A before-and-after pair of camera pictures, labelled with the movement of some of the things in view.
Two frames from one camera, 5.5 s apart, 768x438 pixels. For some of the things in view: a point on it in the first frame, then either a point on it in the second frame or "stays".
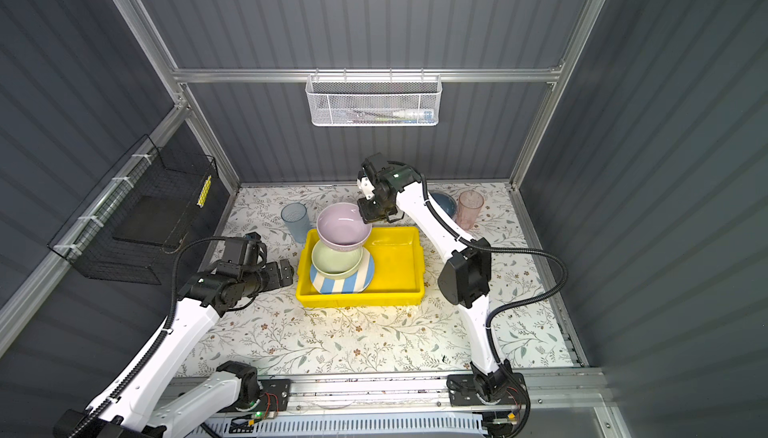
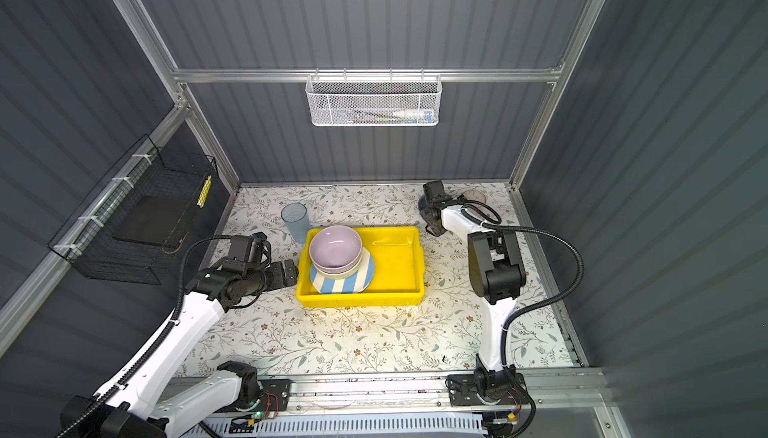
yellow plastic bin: (398, 275) stays
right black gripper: (367, 213) -> (429, 212)
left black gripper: (276, 280) stays
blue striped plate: (350, 284) stays
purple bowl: (341, 227) -> (335, 249)
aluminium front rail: (555, 394) stays
